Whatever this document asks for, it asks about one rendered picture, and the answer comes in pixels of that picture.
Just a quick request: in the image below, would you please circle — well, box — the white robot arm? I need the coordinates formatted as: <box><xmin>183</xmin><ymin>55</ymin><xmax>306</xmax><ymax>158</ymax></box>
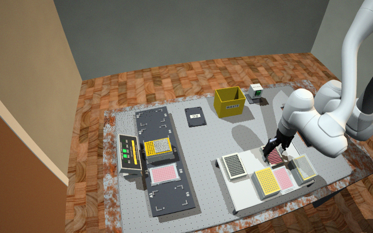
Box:
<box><xmin>278</xmin><ymin>0</ymin><xmax>373</xmax><ymax>158</ymax></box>

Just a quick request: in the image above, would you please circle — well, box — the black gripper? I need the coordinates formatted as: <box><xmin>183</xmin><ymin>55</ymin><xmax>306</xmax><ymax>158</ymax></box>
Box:
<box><xmin>262</xmin><ymin>129</ymin><xmax>294</xmax><ymax>162</ymax></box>

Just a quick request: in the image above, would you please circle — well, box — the dark grey rectangular pad with rg label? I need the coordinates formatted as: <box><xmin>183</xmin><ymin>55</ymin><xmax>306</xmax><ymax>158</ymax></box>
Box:
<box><xmin>185</xmin><ymin>107</ymin><xmax>206</xmax><ymax>127</ymax></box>

